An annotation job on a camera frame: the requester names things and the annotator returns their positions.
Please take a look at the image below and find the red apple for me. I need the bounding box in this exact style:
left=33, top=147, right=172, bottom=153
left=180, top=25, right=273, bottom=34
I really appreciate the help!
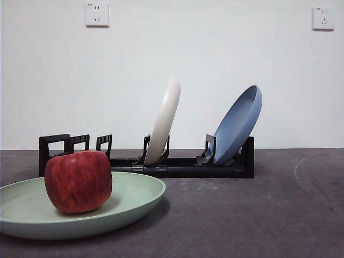
left=44, top=150, right=113, bottom=214

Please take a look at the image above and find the blue plate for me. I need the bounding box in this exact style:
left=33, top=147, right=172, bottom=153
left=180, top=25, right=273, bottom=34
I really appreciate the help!
left=213, top=84, right=263, bottom=166

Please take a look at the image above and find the black plate rack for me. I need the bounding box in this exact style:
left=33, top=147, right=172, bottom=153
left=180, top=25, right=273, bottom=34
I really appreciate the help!
left=38, top=133, right=255, bottom=179

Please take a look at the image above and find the green plate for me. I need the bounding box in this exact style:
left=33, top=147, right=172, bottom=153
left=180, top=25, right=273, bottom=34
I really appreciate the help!
left=0, top=171, right=166, bottom=240

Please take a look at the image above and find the white wall socket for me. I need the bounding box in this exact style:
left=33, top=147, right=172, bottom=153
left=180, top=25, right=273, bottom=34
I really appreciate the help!
left=312, top=6, right=335, bottom=31
left=85, top=3, right=110, bottom=28

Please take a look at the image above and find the white plate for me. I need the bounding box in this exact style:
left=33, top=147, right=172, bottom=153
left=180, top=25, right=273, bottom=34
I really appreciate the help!
left=144, top=77, right=181, bottom=165

